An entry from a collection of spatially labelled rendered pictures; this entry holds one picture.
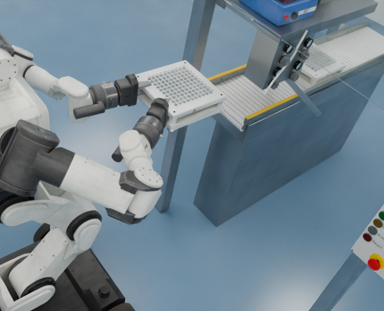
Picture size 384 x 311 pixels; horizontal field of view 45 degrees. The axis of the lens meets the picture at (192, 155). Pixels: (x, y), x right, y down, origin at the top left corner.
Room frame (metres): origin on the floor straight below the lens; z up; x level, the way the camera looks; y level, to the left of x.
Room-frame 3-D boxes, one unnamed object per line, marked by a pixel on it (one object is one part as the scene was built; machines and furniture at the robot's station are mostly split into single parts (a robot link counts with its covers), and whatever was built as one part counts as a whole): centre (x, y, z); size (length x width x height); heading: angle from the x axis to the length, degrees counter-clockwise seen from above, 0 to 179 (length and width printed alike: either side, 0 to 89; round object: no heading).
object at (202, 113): (1.35, 0.10, 0.98); 0.24 x 0.24 x 0.02; 49
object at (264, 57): (1.56, -0.22, 1.14); 0.22 x 0.11 x 0.20; 140
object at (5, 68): (0.87, 0.51, 1.32); 0.10 x 0.07 x 0.09; 48
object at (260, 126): (2.09, -0.50, 0.77); 1.30 x 0.29 x 0.10; 140
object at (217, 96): (1.35, 0.10, 1.03); 0.25 x 0.24 x 0.02; 49
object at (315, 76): (2.02, -0.45, 0.89); 0.25 x 0.24 x 0.02; 51
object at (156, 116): (1.13, 0.14, 1.03); 0.12 x 0.10 x 0.13; 171
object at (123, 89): (1.24, 0.30, 1.03); 0.12 x 0.10 x 0.13; 131
